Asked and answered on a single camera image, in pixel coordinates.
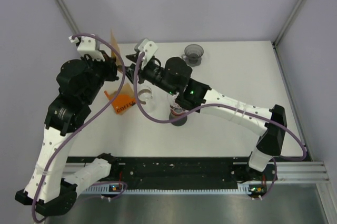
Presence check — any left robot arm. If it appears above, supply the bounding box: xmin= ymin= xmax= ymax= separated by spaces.
xmin=15 ymin=50 xmax=120 ymax=217

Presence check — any orange coffee filter box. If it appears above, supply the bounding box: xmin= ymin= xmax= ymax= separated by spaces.
xmin=104 ymin=83 xmax=136 ymax=115

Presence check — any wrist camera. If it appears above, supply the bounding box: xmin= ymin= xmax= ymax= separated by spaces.
xmin=69 ymin=36 xmax=105 ymax=61
xmin=134 ymin=38 xmax=158 ymax=69

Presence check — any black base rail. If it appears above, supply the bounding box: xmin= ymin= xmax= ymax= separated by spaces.
xmin=64 ymin=156 xmax=277 ymax=189

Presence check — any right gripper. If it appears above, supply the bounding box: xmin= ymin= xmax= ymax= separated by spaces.
xmin=118 ymin=55 xmax=177 ymax=97

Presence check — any grey plastic dripper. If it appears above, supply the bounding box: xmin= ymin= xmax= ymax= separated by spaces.
xmin=181 ymin=44 xmax=204 ymax=67

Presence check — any clear glass beaker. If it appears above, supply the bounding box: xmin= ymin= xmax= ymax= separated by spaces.
xmin=137 ymin=85 xmax=156 ymax=113

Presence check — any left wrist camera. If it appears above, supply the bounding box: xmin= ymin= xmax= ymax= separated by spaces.
xmin=69 ymin=36 xmax=105 ymax=61

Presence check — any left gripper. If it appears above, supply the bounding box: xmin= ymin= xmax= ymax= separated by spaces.
xmin=81 ymin=49 xmax=120 ymax=105

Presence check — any grey slotted cable duct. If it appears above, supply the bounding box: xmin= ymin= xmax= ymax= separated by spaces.
xmin=84 ymin=184 xmax=118 ymax=194

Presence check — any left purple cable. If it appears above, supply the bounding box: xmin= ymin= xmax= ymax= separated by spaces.
xmin=31 ymin=33 xmax=126 ymax=222

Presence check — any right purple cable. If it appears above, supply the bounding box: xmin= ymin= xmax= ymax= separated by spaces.
xmin=133 ymin=52 xmax=308 ymax=201

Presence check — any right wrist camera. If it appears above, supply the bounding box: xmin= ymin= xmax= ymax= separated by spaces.
xmin=134 ymin=38 xmax=158 ymax=69

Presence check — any purple cable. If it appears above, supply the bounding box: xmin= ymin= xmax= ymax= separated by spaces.
xmin=133 ymin=52 xmax=308 ymax=201
xmin=31 ymin=33 xmax=126 ymax=222

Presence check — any brown paper coffee filter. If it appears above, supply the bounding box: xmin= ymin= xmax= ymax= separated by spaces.
xmin=110 ymin=29 xmax=123 ymax=73

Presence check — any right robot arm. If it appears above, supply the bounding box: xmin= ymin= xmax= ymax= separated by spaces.
xmin=127 ymin=52 xmax=287 ymax=180

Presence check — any clear glass dripper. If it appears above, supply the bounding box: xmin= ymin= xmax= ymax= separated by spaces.
xmin=167 ymin=94 xmax=185 ymax=113

